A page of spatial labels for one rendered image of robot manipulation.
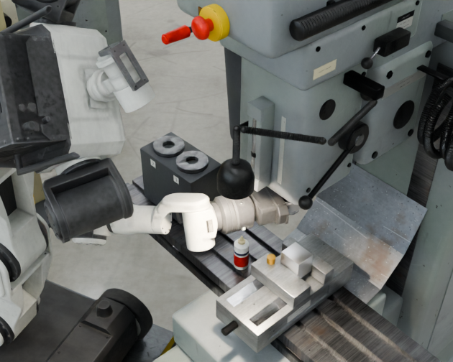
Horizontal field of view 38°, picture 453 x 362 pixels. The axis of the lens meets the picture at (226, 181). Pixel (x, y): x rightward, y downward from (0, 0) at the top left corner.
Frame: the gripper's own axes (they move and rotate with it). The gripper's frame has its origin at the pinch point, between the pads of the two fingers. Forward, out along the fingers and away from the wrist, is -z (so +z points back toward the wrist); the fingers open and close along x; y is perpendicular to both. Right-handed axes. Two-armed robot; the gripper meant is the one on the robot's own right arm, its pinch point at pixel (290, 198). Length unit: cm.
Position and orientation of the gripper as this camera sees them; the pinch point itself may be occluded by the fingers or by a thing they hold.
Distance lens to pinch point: 157.6
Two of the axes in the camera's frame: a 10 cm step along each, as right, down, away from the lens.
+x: -3.5, -6.0, 7.2
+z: -9.4, 2.1, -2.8
